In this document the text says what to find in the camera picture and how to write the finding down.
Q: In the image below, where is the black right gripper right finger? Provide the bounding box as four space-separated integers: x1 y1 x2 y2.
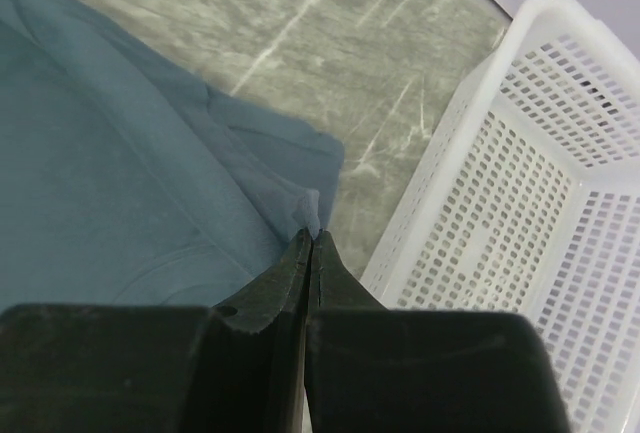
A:
305 232 570 432

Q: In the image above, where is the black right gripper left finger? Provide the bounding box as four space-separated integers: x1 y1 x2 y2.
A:
1 231 313 432

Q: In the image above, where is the blue-grey t-shirt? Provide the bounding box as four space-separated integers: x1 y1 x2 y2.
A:
1 0 344 308

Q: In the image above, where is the white perforated plastic basket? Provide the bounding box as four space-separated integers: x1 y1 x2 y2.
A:
361 0 639 432

